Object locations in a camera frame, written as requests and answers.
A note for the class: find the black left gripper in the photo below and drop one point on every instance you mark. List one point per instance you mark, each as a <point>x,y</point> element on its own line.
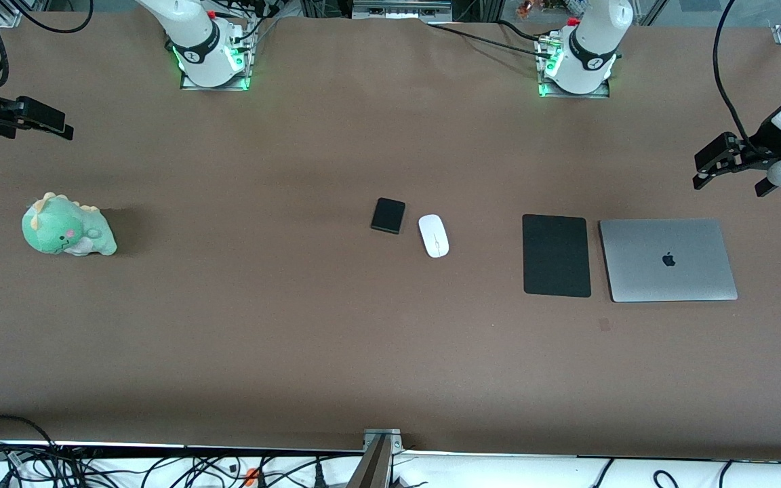
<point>759,146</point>

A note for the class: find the white computer mouse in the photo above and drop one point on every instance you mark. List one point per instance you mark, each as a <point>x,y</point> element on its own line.
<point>434,235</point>

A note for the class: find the small black phone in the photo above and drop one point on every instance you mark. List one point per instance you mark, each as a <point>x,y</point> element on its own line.
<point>388,215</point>

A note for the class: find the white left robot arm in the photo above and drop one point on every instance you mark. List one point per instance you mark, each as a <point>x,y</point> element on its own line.
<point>594,37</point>

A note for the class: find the black mouse pad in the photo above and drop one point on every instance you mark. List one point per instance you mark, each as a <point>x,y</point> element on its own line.
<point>556,256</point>

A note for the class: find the green dinosaur plush toy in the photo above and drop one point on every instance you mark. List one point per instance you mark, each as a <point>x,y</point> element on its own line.
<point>65,227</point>

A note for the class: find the silver laptop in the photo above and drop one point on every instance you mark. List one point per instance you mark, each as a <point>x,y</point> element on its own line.
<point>668,259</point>

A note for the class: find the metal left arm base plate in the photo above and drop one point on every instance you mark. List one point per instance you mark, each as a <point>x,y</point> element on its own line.
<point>604,89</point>

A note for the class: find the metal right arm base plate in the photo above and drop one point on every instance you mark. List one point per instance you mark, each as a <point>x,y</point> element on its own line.
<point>190,83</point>

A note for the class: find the aluminium frame rail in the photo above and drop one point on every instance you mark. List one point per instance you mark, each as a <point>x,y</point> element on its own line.
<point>401,8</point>

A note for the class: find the metal table edge bracket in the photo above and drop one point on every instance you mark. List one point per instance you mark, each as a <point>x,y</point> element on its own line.
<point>380,454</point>

